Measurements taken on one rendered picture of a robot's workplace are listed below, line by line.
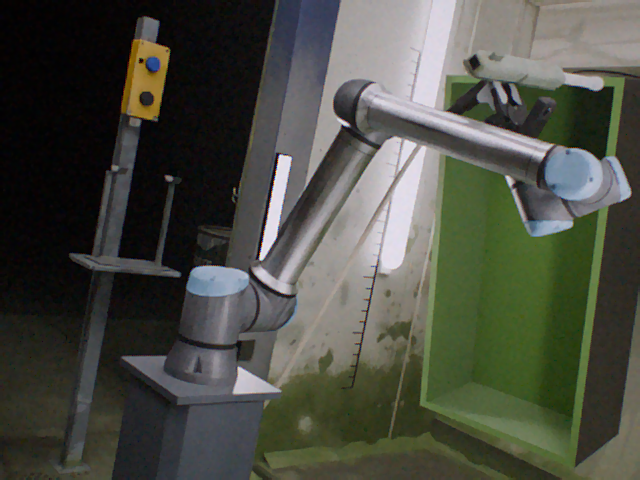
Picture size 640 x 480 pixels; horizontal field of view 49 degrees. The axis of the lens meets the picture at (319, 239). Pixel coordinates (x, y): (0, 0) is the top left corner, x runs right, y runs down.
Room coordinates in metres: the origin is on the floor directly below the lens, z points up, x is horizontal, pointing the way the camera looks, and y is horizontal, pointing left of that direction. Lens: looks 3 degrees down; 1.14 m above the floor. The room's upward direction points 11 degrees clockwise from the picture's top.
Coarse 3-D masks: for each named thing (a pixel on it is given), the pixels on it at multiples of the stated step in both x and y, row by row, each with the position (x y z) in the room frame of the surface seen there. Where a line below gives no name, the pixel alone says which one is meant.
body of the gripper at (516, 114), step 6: (510, 108) 1.52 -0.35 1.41; (516, 108) 1.53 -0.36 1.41; (522, 108) 1.55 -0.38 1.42; (492, 114) 1.55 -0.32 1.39; (498, 114) 1.54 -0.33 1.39; (510, 114) 1.51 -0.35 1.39; (516, 114) 1.52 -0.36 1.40; (522, 114) 1.54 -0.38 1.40; (528, 114) 1.55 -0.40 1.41; (486, 120) 1.55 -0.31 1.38; (492, 120) 1.55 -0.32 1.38; (498, 120) 1.54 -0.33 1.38; (504, 120) 1.51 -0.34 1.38; (510, 120) 1.50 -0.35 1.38; (516, 120) 1.51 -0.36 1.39; (522, 120) 1.53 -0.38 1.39; (498, 126) 1.54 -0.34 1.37; (504, 126) 1.52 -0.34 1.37; (510, 126) 1.51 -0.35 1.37; (516, 126) 1.51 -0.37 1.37; (516, 132) 1.52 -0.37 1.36
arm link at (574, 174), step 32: (352, 96) 1.57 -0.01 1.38; (384, 96) 1.56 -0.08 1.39; (352, 128) 1.62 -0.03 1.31; (384, 128) 1.55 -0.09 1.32; (416, 128) 1.49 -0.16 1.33; (448, 128) 1.45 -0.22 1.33; (480, 128) 1.42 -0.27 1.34; (480, 160) 1.41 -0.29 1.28; (512, 160) 1.36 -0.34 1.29; (544, 160) 1.32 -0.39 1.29; (576, 160) 1.28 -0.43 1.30; (576, 192) 1.28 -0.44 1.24
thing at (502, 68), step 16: (464, 64) 1.48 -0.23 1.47; (480, 64) 1.45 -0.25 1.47; (496, 64) 1.47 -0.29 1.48; (512, 64) 1.51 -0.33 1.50; (528, 64) 1.55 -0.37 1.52; (544, 64) 1.60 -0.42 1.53; (480, 80) 1.58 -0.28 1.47; (496, 80) 1.52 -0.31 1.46; (512, 80) 1.54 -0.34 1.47; (528, 80) 1.56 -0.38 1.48; (544, 80) 1.59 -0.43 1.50; (560, 80) 1.62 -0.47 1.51; (576, 80) 1.69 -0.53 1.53; (592, 80) 1.73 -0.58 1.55; (464, 96) 1.61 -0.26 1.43
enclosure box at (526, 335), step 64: (576, 128) 2.46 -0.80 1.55; (448, 192) 2.51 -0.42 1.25; (512, 192) 2.64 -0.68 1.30; (448, 256) 2.57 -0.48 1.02; (512, 256) 2.66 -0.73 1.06; (576, 256) 2.48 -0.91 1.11; (448, 320) 2.63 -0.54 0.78; (512, 320) 2.67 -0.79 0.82; (576, 320) 2.50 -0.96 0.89; (448, 384) 2.70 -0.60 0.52; (512, 384) 2.69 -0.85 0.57; (576, 384) 2.51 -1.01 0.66; (576, 448) 2.15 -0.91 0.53
